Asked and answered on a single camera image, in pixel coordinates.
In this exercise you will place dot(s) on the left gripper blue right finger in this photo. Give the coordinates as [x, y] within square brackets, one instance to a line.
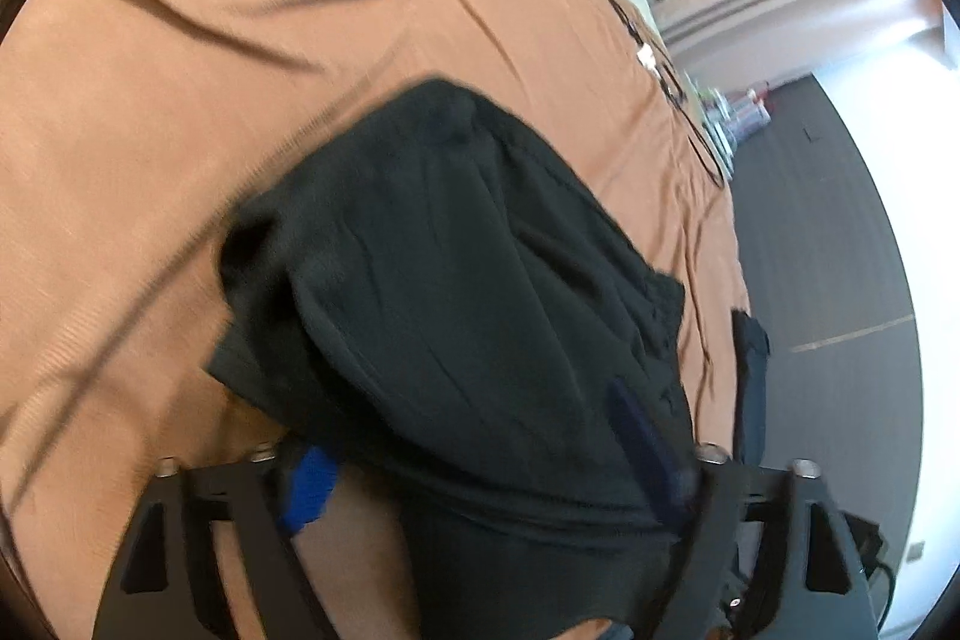
[667, 473]

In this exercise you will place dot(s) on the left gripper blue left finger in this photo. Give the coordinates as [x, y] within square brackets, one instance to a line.
[308, 477]

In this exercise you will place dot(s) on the black pants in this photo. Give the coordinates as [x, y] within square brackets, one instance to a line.
[435, 296]

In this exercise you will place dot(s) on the white bedside cabinet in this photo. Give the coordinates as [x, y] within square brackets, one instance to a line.
[717, 112]

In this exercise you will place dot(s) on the red white striped bag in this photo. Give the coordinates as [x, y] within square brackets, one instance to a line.
[747, 111]

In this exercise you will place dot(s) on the orange-brown bed blanket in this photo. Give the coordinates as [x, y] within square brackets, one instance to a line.
[132, 128]

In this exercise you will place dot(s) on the pink curtain right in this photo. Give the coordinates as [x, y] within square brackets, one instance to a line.
[740, 44]

